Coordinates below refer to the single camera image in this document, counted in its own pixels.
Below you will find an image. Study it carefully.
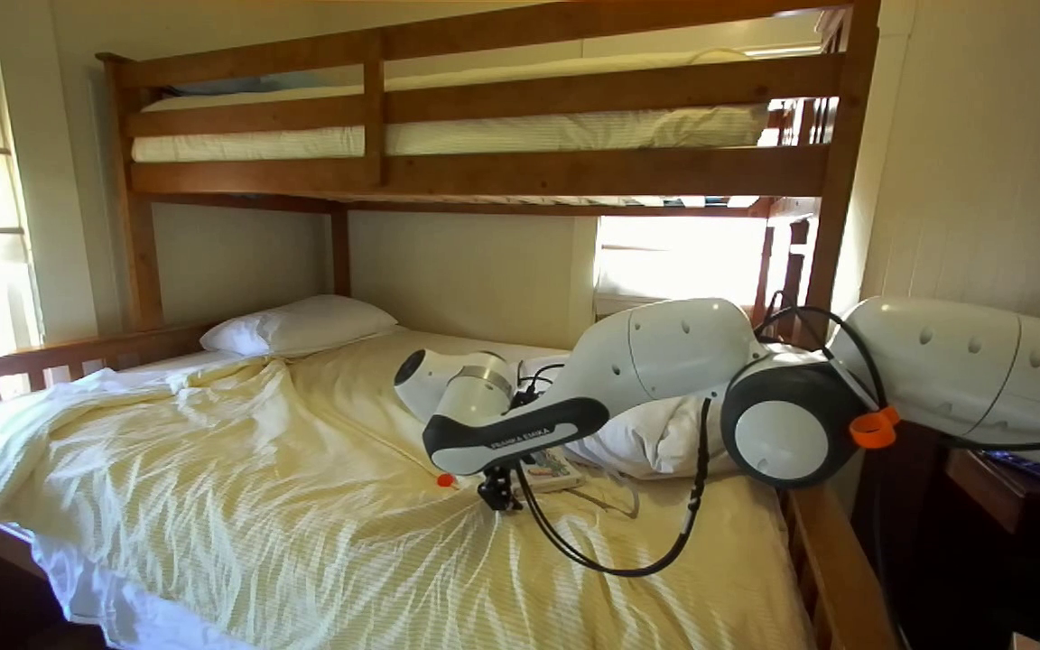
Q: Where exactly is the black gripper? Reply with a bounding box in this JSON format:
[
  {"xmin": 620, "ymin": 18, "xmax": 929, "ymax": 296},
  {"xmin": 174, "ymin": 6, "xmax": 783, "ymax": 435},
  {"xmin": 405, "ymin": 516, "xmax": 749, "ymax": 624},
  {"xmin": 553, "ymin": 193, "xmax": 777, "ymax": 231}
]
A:
[{"xmin": 478, "ymin": 462, "xmax": 525, "ymax": 516}]

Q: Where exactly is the rumpled white pillow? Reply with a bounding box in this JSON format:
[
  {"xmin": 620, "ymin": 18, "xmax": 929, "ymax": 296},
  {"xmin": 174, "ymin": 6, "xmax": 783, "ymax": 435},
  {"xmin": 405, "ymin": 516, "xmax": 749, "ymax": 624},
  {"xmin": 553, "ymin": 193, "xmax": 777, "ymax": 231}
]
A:
[{"xmin": 565, "ymin": 382, "xmax": 749, "ymax": 484}]

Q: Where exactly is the smooth white pillow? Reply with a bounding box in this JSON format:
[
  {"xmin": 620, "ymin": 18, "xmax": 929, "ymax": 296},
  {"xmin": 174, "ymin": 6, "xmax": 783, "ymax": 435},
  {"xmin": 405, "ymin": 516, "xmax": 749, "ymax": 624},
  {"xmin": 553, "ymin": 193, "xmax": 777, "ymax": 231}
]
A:
[{"xmin": 194, "ymin": 293, "xmax": 405, "ymax": 360}]

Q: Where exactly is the pale yellow bedspread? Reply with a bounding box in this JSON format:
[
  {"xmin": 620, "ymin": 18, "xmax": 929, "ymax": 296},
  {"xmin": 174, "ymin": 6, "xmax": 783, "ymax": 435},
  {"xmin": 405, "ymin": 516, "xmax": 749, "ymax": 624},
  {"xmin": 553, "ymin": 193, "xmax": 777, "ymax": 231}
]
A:
[{"xmin": 0, "ymin": 323, "xmax": 819, "ymax": 650}]

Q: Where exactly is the small bright window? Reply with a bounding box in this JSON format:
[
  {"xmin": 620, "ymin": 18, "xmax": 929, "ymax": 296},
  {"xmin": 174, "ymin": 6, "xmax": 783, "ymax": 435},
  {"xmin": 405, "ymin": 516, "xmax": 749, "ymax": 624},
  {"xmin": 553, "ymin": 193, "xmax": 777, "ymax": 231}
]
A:
[{"xmin": 588, "ymin": 213, "xmax": 779, "ymax": 320}]

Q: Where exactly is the bunk mattress with pale sheet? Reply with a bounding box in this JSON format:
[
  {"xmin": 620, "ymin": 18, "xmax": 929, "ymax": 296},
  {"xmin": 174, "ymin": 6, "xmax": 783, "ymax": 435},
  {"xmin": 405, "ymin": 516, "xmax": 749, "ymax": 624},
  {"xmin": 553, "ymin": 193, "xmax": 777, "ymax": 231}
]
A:
[{"xmin": 132, "ymin": 6, "xmax": 839, "ymax": 167}]

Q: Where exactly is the white bed sheet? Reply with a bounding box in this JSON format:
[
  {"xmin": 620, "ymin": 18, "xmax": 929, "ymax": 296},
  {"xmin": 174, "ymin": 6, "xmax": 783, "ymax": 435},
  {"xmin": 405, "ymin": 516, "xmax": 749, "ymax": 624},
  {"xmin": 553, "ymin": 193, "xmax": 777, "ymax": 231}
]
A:
[{"xmin": 22, "ymin": 528, "xmax": 261, "ymax": 650}]

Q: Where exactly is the dark wooden desk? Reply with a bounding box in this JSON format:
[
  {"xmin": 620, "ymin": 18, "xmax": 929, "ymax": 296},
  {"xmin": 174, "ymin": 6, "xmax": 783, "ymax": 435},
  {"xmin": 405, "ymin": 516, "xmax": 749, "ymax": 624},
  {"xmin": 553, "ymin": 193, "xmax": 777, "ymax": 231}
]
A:
[{"xmin": 850, "ymin": 420, "xmax": 1040, "ymax": 650}]

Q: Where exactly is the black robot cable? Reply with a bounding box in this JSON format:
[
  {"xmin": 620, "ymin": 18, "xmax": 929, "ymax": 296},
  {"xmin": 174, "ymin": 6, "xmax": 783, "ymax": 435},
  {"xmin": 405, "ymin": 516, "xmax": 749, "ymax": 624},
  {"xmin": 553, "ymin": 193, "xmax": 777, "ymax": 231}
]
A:
[{"xmin": 501, "ymin": 304, "xmax": 1040, "ymax": 580}]

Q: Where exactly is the wooden bunk bed frame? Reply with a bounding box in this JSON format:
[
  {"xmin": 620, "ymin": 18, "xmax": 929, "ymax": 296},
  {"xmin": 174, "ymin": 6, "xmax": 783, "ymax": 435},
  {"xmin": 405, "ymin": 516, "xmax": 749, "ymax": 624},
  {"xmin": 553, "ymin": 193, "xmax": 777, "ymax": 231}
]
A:
[{"xmin": 0, "ymin": 0, "xmax": 909, "ymax": 650}]

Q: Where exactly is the orange cable clip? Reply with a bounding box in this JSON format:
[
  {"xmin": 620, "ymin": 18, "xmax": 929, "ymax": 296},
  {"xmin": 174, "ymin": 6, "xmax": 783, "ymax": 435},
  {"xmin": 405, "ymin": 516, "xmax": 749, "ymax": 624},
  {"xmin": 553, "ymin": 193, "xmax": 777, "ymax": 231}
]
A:
[{"xmin": 850, "ymin": 405, "xmax": 908, "ymax": 453}]

